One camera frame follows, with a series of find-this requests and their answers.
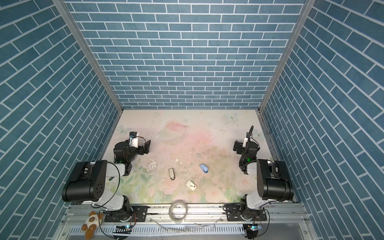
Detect light blue stapler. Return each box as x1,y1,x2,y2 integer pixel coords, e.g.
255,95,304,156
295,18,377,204
200,164,209,174

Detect white staple box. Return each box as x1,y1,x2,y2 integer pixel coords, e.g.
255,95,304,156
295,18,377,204
186,180,197,191

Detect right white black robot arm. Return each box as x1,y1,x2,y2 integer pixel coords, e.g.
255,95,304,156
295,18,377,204
233,140,294,214

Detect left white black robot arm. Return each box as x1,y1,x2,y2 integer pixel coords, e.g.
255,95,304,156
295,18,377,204
62,139,151,222

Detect clear tape roll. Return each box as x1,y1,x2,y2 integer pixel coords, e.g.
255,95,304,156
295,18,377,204
169,201,188,224

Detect brown white plush toy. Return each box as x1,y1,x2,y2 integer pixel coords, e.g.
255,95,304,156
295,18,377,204
81,211,103,240

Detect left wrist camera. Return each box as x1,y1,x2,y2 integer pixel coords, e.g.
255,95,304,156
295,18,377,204
129,132,139,148

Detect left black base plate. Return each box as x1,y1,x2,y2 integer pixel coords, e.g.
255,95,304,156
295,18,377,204
105,205,149,223

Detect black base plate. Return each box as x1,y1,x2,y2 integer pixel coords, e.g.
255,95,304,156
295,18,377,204
222,204,267,222
105,205,149,223

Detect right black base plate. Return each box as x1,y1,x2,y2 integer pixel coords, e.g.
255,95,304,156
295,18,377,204
222,204,267,222

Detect aluminium front rail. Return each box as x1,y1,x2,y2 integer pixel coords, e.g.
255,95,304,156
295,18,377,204
61,203,310,226

